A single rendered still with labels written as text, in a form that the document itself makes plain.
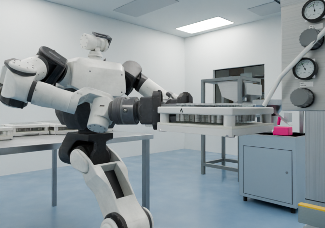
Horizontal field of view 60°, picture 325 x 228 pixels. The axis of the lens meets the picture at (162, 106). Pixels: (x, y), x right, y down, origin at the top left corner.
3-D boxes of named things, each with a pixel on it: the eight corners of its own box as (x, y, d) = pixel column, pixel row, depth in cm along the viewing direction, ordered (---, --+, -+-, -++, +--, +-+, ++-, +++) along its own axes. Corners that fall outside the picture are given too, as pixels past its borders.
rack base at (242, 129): (273, 131, 83) (273, 122, 83) (231, 137, 66) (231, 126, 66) (205, 126, 100) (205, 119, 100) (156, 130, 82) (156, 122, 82)
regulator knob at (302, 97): (288, 107, 48) (288, 81, 48) (293, 107, 50) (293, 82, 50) (310, 107, 46) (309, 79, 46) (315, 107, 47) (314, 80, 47)
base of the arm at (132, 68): (120, 100, 142) (107, 85, 145) (138, 92, 151) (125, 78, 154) (129, 79, 132) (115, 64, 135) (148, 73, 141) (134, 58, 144)
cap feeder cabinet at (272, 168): (238, 200, 316) (237, 133, 317) (261, 190, 356) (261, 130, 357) (296, 215, 271) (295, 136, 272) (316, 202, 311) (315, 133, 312)
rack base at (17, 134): (0, 134, 199) (0, 130, 199) (36, 132, 217) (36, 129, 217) (11, 136, 182) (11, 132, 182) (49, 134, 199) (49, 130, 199)
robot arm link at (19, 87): (72, 92, 83) (1, 71, 76) (63, 122, 86) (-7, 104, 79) (75, 81, 93) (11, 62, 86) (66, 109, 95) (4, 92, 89)
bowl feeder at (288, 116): (246, 132, 326) (246, 100, 326) (261, 130, 351) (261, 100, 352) (289, 135, 291) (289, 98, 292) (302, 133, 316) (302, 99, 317)
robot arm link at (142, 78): (134, 98, 144) (113, 83, 145) (143, 90, 151) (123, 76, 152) (142, 83, 136) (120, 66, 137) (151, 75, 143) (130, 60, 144)
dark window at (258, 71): (214, 115, 680) (214, 69, 681) (214, 115, 681) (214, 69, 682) (267, 116, 586) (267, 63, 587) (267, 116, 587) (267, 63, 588)
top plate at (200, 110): (273, 114, 83) (273, 106, 83) (231, 115, 66) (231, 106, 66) (205, 112, 100) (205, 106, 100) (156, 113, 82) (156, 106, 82)
